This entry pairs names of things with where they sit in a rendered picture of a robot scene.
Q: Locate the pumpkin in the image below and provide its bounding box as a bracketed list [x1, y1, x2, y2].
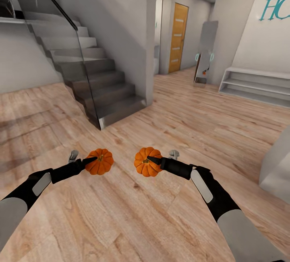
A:
[85, 149, 114, 175]
[134, 147, 162, 177]

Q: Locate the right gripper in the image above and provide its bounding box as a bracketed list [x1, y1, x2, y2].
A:
[147, 156, 183, 176]

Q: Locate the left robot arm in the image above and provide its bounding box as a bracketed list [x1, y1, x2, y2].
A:
[0, 150, 97, 253]

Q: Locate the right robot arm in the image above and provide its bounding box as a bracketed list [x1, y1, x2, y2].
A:
[147, 149, 290, 262]

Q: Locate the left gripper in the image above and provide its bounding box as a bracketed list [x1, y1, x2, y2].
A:
[61, 157, 97, 179]

